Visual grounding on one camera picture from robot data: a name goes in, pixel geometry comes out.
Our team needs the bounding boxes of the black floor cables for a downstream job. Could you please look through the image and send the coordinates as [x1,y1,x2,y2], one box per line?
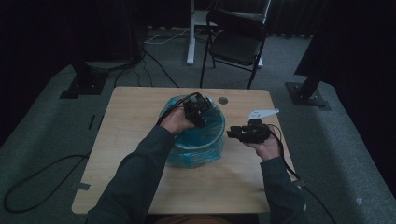
[113,49,180,89]

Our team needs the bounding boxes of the black folding chair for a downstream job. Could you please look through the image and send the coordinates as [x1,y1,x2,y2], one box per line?
[199,9,269,91]

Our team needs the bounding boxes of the person's left hand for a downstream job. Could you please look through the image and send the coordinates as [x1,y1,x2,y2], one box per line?
[159,105,196,135]

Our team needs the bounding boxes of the black post with base plate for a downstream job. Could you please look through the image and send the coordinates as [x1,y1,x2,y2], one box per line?
[285,46,332,112]

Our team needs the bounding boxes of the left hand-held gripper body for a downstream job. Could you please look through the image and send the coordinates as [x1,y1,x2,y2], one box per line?
[183,92,215,119]

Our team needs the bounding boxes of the white floor cable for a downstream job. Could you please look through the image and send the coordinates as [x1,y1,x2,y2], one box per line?
[144,27,191,46]

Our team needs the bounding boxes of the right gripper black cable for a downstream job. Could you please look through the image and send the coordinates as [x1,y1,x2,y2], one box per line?
[266,123,338,224]

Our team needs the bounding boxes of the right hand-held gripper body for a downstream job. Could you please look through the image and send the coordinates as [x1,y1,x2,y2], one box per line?
[237,107,280,145]

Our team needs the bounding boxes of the black floor tape strips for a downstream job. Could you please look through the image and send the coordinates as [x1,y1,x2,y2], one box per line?
[87,114,106,132]

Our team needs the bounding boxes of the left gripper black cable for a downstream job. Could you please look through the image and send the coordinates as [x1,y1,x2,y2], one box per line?
[155,91,202,127]

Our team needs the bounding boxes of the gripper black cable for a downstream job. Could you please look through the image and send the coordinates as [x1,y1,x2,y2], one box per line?
[266,123,338,224]
[155,91,202,127]

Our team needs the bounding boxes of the black looped floor cable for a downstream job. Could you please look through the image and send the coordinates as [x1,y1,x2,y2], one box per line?
[2,153,92,215]

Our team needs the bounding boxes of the person's right hand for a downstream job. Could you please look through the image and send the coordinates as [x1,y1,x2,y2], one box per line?
[244,132,283,162]

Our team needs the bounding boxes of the blue plastic bag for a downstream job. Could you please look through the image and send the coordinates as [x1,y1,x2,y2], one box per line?
[159,94,227,170]

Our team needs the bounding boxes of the black square stand base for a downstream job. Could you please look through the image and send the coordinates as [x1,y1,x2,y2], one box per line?
[59,60,110,100]

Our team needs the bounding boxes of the green ribbed plastic bin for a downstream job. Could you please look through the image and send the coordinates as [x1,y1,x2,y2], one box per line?
[160,95,226,169]

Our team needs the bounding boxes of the round grey stand base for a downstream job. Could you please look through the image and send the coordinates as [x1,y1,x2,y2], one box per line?
[85,60,133,71]

